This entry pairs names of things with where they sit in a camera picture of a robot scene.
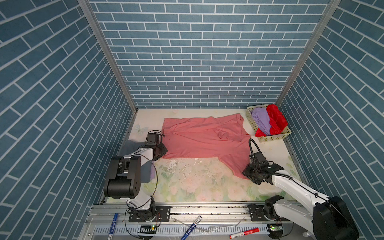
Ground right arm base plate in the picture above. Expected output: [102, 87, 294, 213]
[246, 204, 290, 222]

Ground blue marker pen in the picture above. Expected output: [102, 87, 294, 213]
[107, 213, 119, 240]
[181, 216, 202, 240]

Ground folded dark grey t shirt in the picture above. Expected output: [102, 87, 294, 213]
[119, 140, 154, 184]

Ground pink t shirt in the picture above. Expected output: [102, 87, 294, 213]
[162, 114, 251, 179]

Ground aluminium mounting rail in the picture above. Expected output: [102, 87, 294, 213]
[79, 201, 307, 240]

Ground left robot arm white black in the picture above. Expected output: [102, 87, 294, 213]
[103, 130, 168, 215]

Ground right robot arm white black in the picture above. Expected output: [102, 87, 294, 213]
[243, 151, 360, 240]

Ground light green perforated plastic basket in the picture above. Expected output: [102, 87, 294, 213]
[246, 105, 292, 142]

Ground metal tweezers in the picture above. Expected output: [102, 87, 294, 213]
[171, 218, 246, 233]

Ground blue marker pen centre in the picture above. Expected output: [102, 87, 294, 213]
[181, 216, 202, 240]

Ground red marker pen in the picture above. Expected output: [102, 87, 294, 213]
[230, 228, 260, 240]

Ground white slotted cable duct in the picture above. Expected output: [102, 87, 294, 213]
[92, 223, 271, 238]

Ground red t shirt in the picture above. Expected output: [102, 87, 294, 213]
[251, 105, 288, 137]

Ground white cup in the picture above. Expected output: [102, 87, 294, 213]
[302, 231, 312, 238]

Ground lavender t shirt in basket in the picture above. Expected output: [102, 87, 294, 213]
[252, 108, 271, 137]

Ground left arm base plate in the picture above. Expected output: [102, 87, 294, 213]
[128, 206, 171, 223]

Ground blue marker pen left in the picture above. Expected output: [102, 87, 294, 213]
[107, 213, 119, 240]

